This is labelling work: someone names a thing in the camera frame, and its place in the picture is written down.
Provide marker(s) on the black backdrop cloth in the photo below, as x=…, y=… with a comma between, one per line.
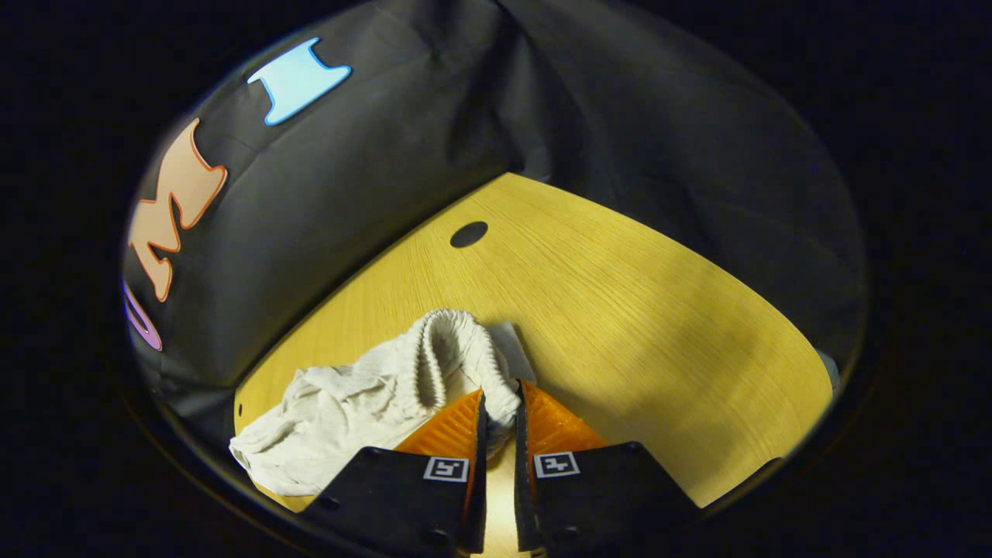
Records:
x=387, y=155

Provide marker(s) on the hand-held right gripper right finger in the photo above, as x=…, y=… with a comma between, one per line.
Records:
x=523, y=488

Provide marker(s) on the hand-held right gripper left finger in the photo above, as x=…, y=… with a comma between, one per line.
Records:
x=480, y=480

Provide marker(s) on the white jeans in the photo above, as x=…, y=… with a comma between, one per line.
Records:
x=349, y=411

